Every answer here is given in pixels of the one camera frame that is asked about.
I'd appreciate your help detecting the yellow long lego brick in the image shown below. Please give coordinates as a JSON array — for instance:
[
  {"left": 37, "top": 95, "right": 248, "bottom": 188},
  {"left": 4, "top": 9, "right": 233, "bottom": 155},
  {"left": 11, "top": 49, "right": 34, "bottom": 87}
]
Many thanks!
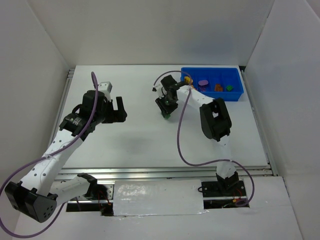
[{"left": 183, "top": 76, "right": 193, "bottom": 85}]

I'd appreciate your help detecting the purple rounded lego brick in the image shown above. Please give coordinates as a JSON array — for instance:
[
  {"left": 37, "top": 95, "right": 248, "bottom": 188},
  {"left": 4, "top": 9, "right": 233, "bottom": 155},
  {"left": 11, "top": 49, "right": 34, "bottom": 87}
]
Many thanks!
[{"left": 198, "top": 79, "right": 209, "bottom": 92}]

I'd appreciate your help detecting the brown purple butterfly lego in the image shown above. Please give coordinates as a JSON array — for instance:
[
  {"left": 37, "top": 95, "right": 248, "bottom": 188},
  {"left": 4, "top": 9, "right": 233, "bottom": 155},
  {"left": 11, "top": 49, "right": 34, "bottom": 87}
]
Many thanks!
[{"left": 214, "top": 84, "right": 224, "bottom": 92}]

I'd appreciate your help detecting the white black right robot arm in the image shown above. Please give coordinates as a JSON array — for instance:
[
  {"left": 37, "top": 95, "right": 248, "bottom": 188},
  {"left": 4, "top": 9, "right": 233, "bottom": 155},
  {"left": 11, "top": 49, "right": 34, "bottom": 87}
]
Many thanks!
[{"left": 152, "top": 70, "right": 239, "bottom": 193}]

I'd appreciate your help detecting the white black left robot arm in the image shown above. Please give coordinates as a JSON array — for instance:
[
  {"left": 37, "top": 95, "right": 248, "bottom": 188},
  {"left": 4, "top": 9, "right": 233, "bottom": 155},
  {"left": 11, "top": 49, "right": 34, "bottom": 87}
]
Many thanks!
[{"left": 4, "top": 90, "right": 127, "bottom": 223}]

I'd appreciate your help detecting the blue plastic sorting bin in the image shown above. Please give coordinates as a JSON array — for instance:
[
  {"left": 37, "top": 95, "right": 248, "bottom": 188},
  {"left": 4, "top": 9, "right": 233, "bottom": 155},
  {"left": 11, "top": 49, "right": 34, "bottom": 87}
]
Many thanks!
[{"left": 180, "top": 65, "right": 244, "bottom": 102}]

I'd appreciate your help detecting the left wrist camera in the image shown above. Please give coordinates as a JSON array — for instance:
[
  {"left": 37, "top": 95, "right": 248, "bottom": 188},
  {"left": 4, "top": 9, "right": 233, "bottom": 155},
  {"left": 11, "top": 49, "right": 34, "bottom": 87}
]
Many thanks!
[{"left": 98, "top": 81, "right": 113, "bottom": 98}]

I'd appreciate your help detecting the aluminium table edge rail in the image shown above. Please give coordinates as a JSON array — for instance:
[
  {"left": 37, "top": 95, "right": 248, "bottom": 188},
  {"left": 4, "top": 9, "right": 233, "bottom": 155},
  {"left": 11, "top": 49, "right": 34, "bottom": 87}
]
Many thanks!
[{"left": 56, "top": 166, "right": 273, "bottom": 180}]

